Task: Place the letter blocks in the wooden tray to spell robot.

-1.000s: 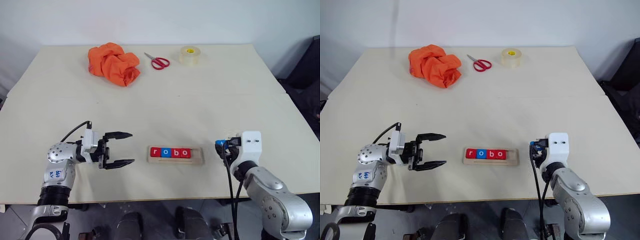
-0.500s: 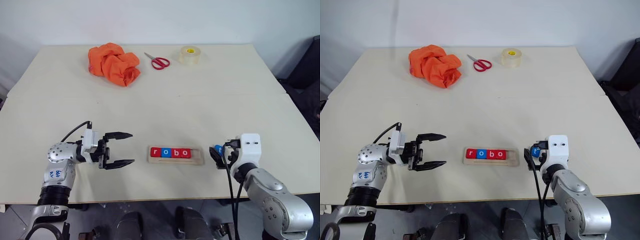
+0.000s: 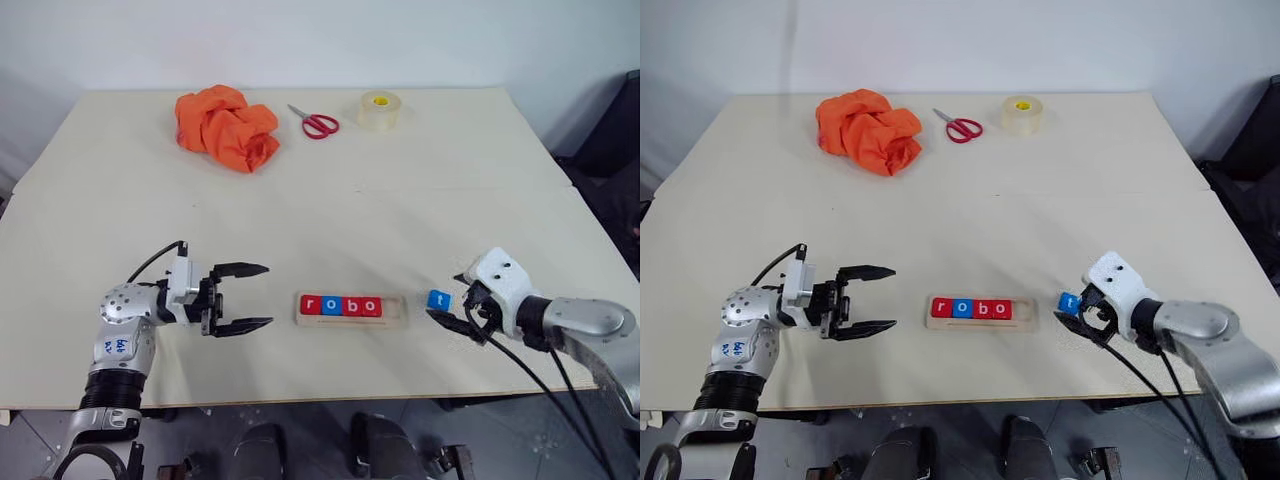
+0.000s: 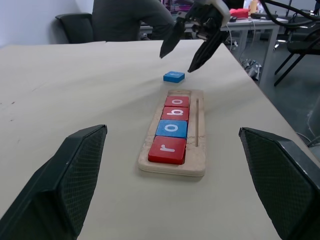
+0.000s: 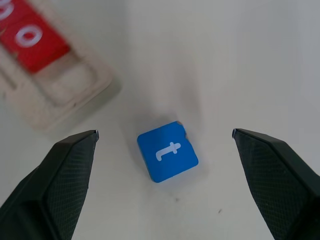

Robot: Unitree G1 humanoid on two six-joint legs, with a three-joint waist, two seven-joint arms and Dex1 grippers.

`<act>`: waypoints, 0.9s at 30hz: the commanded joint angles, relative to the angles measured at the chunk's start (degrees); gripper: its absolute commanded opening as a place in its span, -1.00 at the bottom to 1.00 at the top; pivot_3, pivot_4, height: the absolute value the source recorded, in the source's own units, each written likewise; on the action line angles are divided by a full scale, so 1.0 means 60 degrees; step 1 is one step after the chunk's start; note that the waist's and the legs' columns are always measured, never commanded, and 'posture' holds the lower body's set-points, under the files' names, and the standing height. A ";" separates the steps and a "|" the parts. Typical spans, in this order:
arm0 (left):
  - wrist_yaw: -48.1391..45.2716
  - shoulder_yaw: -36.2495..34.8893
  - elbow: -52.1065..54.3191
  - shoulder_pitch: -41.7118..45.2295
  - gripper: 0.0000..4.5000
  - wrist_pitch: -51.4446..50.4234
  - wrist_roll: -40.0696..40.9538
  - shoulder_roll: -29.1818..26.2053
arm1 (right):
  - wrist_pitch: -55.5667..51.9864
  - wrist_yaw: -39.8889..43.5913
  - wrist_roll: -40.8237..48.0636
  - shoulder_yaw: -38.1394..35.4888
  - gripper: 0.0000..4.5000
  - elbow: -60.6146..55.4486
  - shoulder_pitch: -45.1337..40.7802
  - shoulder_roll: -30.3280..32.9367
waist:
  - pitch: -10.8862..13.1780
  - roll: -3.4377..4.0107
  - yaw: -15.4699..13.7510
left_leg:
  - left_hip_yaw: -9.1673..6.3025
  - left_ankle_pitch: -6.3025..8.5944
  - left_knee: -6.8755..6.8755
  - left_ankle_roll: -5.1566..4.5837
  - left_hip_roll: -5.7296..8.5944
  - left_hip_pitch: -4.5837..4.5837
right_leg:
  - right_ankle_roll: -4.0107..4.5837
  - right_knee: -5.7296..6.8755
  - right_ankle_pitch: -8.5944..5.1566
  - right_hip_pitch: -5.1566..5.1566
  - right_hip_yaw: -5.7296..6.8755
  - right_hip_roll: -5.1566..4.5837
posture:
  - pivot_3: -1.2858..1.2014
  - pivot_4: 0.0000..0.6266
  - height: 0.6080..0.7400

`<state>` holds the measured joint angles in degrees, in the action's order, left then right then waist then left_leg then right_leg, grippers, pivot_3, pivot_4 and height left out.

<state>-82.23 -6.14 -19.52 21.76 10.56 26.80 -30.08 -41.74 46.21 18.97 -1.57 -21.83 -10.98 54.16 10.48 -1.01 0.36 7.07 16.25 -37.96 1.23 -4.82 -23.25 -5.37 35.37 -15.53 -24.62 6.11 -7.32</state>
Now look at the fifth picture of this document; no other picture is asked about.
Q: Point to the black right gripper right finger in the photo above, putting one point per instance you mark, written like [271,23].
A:
[282,190]

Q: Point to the blue letter tile t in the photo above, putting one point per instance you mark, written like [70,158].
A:
[167,152]

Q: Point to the red letter tile b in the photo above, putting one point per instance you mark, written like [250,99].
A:
[17,15]

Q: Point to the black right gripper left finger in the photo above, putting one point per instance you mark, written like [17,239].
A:
[45,190]

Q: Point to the red letter tile o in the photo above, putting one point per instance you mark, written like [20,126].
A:
[42,53]

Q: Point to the wooden letter tray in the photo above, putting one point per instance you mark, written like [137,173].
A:
[75,87]

